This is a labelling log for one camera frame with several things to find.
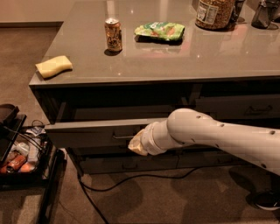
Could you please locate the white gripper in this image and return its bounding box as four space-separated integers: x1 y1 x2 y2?
128 121 181 156

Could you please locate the yellow sponge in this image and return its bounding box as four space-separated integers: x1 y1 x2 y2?
35 55 73 79

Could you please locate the green chip bag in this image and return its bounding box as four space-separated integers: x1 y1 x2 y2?
135 22 185 41

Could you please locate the grey drawer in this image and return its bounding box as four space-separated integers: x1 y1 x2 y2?
177 150 248 168
44 101 176 149
80 154 179 174
195 94 280 120
72 146 132 156

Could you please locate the large glass snack jar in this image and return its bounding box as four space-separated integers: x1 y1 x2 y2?
195 0 235 30

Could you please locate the orange soda can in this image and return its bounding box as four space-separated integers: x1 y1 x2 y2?
104 17 123 52

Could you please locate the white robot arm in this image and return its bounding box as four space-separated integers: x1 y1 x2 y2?
129 108 280 175

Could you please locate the grey counter cabinet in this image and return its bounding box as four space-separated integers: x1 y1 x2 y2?
30 0 280 174

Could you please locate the dark shoe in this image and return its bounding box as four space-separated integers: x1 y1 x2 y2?
253 192 280 211

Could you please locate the dark stemmed glass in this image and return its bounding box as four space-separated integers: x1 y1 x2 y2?
231 0 245 22

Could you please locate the black cart with clutter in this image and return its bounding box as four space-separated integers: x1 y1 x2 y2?
0 104 64 224

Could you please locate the dark glass pitcher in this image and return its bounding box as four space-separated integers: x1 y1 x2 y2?
251 0 280 30

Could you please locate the black floor cable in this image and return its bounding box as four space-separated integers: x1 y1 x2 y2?
76 164 205 224

